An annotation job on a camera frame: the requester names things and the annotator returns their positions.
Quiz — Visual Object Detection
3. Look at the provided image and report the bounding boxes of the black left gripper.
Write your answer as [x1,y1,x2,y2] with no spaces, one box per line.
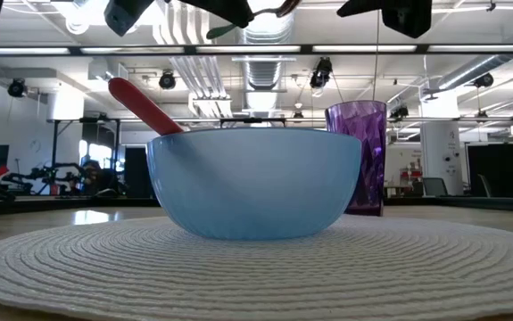
[103,0,256,38]

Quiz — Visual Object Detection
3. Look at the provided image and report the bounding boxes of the black background robot arms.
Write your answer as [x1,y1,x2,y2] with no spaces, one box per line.
[1,162,87,197]

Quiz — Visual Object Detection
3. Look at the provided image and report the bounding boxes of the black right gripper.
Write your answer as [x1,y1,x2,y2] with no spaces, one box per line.
[335,0,434,40]

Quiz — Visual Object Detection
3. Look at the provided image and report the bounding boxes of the black ceiling spotlight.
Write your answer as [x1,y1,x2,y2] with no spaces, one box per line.
[7,78,28,98]
[473,72,495,89]
[309,56,334,89]
[158,70,178,91]

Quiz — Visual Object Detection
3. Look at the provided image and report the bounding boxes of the white round pillar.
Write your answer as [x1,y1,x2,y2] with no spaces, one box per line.
[419,88,465,196]

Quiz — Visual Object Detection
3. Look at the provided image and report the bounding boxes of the dark room partition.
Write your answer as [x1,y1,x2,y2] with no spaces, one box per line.
[467,142,513,200]

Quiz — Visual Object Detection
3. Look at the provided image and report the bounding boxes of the silver fork with red handle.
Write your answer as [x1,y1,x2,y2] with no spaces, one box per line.
[107,77,185,136]

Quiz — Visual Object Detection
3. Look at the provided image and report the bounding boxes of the silver round ceiling duct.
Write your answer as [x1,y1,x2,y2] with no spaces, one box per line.
[233,0,300,113]

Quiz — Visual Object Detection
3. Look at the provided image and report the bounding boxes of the black overhead light bar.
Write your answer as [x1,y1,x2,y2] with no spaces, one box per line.
[0,43,513,57]

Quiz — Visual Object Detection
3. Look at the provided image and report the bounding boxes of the silver slanted ceiling duct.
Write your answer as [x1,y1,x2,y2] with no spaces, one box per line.
[436,17,513,93]

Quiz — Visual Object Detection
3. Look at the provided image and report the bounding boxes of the thin black horizontal rail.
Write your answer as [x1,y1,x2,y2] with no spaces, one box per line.
[46,115,513,129]

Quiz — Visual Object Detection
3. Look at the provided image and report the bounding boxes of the black tall cabinet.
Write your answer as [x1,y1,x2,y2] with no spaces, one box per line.
[124,146,155,200]

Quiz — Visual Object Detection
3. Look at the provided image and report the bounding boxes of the gold spoon with green handle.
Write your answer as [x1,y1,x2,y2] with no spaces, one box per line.
[205,0,302,40]

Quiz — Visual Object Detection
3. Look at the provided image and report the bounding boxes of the white round woven placemat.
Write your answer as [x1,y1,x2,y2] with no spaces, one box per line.
[0,214,513,321]

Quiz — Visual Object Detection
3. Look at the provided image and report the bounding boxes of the purple plastic tumbler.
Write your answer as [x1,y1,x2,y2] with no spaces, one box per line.
[325,100,388,218]

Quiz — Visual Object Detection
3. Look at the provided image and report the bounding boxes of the grey office chair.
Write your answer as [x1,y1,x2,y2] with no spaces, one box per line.
[422,177,449,197]

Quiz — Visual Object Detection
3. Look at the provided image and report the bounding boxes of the light blue plastic bowl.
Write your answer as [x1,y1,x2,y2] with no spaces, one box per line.
[145,128,363,242]

